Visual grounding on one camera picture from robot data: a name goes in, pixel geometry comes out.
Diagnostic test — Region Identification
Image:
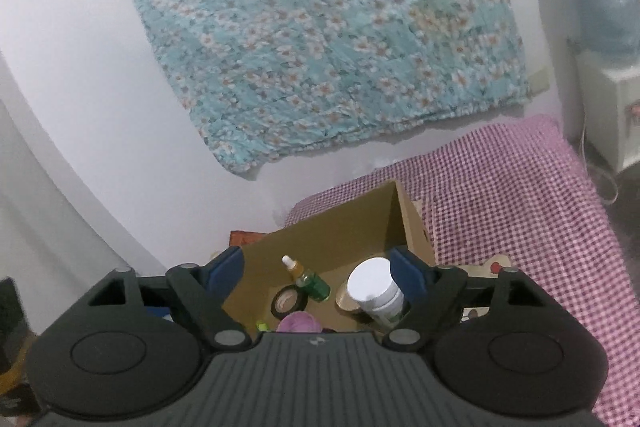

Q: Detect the purple checkered tablecloth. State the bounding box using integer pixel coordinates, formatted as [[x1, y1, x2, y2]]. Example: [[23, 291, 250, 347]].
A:
[[285, 114, 640, 427]]

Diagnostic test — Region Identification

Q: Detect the white water dispenser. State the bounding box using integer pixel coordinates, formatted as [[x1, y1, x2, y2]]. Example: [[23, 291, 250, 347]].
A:
[[537, 0, 640, 174]]

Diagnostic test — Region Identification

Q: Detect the green dropper bottle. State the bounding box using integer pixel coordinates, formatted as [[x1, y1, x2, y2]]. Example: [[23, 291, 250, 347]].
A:
[[281, 255, 332, 303]]

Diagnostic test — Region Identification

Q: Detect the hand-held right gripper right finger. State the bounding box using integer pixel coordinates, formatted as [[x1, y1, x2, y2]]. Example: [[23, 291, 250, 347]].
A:
[[382, 246, 547, 351]]

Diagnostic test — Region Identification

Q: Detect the white cable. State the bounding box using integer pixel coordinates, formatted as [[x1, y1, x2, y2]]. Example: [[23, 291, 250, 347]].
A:
[[579, 106, 620, 204]]

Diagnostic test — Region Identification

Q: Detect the brown cardboard box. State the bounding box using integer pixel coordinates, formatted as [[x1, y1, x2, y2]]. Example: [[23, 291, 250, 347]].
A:
[[220, 179, 434, 336]]

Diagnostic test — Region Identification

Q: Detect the teal floral cloth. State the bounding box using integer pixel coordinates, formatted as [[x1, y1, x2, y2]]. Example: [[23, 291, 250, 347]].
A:
[[120, 0, 531, 178]]

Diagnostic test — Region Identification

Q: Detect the black tape roll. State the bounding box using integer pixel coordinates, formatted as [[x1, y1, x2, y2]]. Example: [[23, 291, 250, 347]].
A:
[[270, 284, 311, 321]]

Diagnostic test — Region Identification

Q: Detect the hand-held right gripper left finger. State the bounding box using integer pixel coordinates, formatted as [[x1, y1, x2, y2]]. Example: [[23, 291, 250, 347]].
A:
[[87, 246, 253, 351]]

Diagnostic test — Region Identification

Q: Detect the white plastic bottle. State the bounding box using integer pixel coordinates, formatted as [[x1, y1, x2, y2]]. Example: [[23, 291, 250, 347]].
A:
[[346, 258, 406, 326]]

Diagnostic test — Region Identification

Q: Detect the dark jar with gold lid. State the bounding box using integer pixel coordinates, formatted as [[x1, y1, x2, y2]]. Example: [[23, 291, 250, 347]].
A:
[[334, 279, 366, 314]]

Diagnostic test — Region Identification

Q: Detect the dark object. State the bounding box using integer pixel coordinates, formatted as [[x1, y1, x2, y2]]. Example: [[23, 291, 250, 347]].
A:
[[0, 277, 31, 373]]

